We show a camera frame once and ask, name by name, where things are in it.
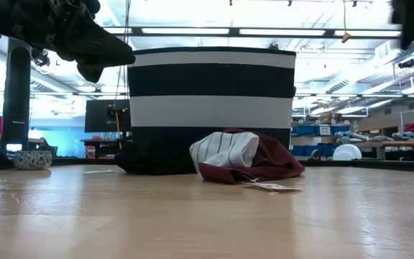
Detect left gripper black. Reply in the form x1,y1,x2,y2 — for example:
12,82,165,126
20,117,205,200
0,0,137,83

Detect black fuzzy garment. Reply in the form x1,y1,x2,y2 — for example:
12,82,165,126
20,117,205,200
114,146,198,176

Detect white dark-striped garment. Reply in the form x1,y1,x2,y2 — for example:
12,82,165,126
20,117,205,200
188,131,261,174

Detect maroon garment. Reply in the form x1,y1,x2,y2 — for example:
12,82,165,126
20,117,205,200
198,127,306,186

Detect black monitor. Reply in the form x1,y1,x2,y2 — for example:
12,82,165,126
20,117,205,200
84,99,132,134

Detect wooden shelf table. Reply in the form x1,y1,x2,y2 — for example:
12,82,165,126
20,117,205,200
354,140,414,161

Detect blue white patterned bowl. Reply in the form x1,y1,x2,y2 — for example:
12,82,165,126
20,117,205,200
12,150,54,171

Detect white round object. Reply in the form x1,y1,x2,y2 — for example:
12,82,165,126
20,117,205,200
331,143,363,162

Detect blue storage bin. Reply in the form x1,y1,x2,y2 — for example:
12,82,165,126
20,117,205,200
291,124,351,137
291,144,334,158

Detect white hang tag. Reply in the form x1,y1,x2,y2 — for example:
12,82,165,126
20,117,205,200
241,178,302,194

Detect yellow hanging cord tag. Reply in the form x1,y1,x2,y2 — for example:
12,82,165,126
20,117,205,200
341,0,352,44

